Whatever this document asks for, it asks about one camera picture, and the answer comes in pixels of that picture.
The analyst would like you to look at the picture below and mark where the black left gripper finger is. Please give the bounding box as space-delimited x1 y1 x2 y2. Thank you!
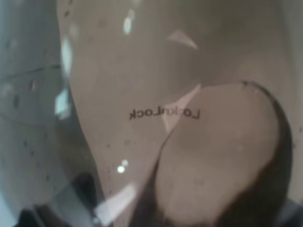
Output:
16 172 97 227

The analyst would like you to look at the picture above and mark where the smoky transparent water bottle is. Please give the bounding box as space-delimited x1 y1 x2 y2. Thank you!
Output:
0 0 303 227

